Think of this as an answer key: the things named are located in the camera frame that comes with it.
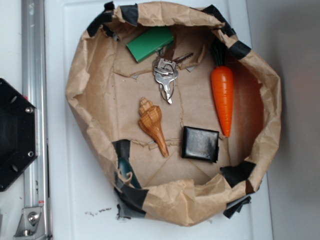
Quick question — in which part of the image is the green rectangular box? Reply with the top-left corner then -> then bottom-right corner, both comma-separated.
126,27 -> 174,63

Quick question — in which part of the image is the silver key bunch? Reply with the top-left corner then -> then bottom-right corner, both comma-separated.
152,52 -> 194,104

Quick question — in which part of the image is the black square box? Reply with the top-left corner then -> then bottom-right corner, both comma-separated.
181,126 -> 219,163

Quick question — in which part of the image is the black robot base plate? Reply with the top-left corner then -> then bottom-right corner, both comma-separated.
0,78 -> 37,192

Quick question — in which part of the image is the teal object under tape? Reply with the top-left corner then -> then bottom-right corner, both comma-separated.
118,157 -> 142,189

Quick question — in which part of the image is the orange toy carrot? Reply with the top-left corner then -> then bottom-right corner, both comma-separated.
210,39 -> 234,137

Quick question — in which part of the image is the brown paper bag bin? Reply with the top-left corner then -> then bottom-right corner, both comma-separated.
65,1 -> 282,226

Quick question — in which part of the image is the wooden conch shell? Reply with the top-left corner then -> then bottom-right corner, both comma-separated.
138,97 -> 169,157

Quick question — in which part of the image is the metal corner bracket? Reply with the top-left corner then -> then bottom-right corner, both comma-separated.
13,206 -> 46,240

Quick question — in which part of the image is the aluminium profile rail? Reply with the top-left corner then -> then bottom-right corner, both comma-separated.
21,0 -> 52,240

